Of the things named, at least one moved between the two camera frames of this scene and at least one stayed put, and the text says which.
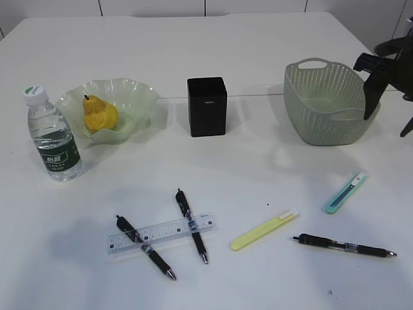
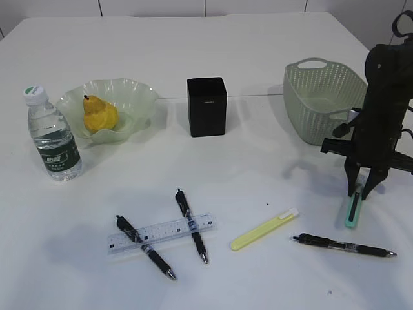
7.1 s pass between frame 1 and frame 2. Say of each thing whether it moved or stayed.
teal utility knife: moved
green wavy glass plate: stayed
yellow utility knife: stayed
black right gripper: moved
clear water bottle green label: stayed
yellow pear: stayed
